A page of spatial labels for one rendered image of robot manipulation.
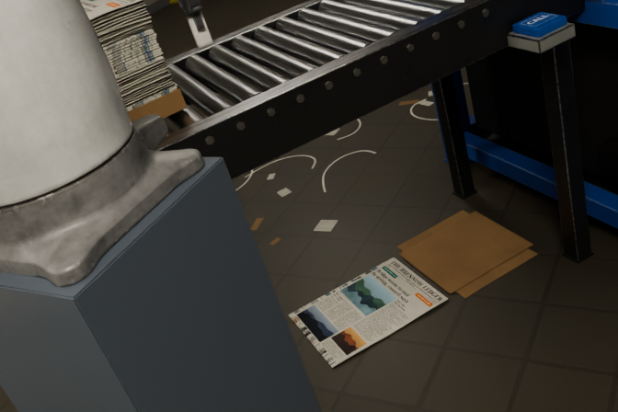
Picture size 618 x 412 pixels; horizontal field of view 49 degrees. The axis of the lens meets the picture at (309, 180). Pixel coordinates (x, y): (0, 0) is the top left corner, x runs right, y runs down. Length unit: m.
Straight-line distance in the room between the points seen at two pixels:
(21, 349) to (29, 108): 0.23
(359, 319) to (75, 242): 1.45
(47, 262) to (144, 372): 0.12
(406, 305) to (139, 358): 1.42
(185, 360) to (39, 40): 0.29
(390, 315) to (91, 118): 1.46
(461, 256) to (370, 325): 0.36
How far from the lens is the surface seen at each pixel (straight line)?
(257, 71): 1.49
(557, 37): 1.55
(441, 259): 2.08
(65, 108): 0.55
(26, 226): 0.58
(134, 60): 1.35
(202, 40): 1.41
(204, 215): 0.62
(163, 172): 0.61
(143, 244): 0.57
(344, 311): 1.99
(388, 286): 2.03
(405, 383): 1.75
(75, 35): 0.56
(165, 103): 1.38
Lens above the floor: 1.26
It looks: 28 degrees down
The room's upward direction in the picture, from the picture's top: 18 degrees counter-clockwise
